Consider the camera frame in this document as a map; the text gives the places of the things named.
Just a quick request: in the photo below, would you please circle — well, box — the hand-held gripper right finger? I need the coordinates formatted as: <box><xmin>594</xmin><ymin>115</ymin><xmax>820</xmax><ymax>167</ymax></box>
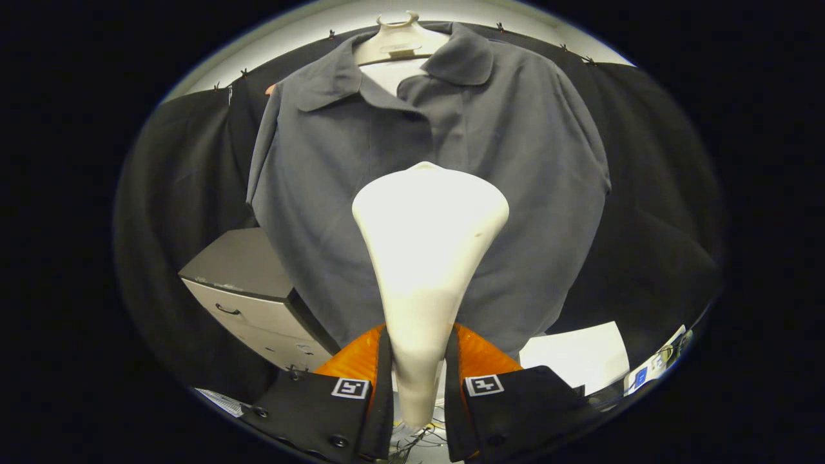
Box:
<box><xmin>445</xmin><ymin>322</ymin><xmax>603</xmax><ymax>463</ymax></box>

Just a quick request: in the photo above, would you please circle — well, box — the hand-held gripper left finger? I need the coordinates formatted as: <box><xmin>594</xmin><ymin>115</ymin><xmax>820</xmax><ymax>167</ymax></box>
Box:
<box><xmin>240</xmin><ymin>324</ymin><xmax>395</xmax><ymax>463</ymax></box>

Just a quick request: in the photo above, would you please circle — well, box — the grey button-up shirt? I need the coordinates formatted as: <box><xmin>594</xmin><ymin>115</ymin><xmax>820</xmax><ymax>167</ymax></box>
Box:
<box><xmin>246</xmin><ymin>21</ymin><xmax>612</xmax><ymax>358</ymax></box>

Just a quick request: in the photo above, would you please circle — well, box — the white garment steamer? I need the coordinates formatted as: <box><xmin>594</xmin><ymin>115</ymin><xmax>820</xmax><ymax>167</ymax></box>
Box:
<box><xmin>352</xmin><ymin>161</ymin><xmax>510</xmax><ymax>431</ymax></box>

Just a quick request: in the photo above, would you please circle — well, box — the white flat panel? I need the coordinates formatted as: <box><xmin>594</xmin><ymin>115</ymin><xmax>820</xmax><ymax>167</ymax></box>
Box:
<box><xmin>519</xmin><ymin>321</ymin><xmax>630</xmax><ymax>395</ymax></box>

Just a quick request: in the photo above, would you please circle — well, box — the black backdrop cloth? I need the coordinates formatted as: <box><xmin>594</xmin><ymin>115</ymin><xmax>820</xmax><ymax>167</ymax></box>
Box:
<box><xmin>115</xmin><ymin>21</ymin><xmax>723</xmax><ymax>407</ymax></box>

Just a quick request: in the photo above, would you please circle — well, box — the grey drawer cabinet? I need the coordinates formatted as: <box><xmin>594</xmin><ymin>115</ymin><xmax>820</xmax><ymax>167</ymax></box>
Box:
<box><xmin>179</xmin><ymin>227</ymin><xmax>342</xmax><ymax>373</ymax></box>

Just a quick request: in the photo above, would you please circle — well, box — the grey ribbed mat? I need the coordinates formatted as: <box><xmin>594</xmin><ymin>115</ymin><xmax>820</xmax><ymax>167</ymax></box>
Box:
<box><xmin>193</xmin><ymin>387</ymin><xmax>249</xmax><ymax>418</ymax></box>

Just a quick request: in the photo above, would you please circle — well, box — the white and blue device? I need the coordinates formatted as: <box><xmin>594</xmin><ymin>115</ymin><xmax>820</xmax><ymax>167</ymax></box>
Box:
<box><xmin>623</xmin><ymin>324</ymin><xmax>694</xmax><ymax>395</ymax></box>

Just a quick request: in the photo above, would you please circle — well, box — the tangle of thin cables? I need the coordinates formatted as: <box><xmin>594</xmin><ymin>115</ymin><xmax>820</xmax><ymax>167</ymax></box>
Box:
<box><xmin>387</xmin><ymin>419</ymin><xmax>445</xmax><ymax>463</ymax></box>

